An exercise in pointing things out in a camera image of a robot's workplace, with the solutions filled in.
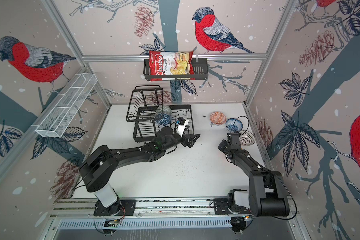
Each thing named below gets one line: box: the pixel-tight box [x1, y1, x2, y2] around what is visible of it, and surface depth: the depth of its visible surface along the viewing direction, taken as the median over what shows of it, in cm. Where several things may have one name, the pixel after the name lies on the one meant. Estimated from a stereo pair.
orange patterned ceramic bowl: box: [210, 111, 227, 126], surface depth 112 cm
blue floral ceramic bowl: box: [225, 118, 244, 132], surface depth 106 cm
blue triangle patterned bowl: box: [155, 113, 172, 126], surface depth 109 cm
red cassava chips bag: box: [149, 50, 196, 82], surface depth 90 cm
